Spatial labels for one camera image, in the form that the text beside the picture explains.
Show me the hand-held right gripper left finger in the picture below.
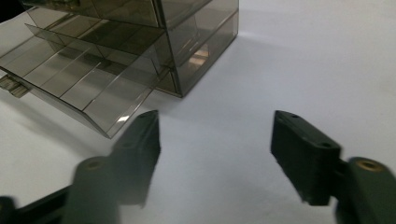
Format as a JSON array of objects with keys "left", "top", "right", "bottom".
[{"left": 64, "top": 109, "right": 163, "bottom": 224}]

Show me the smoky transparent divided drawer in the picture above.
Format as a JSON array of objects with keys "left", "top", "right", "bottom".
[{"left": 0, "top": 7, "right": 176, "bottom": 140}]

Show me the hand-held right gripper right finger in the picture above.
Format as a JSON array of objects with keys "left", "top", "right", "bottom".
[{"left": 270, "top": 109, "right": 396, "bottom": 224}]

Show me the smoky transparent drawer cabinet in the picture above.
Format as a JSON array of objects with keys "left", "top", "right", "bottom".
[{"left": 21, "top": 0, "right": 240, "bottom": 99}]

